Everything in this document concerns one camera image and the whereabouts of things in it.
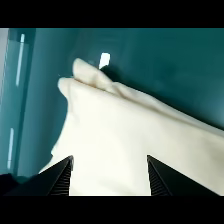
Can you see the cream shirt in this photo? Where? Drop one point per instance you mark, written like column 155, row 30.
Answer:
column 133, row 140

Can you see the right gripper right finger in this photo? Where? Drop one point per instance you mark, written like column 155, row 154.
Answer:
column 170, row 181

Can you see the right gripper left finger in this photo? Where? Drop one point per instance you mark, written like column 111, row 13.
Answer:
column 55, row 181

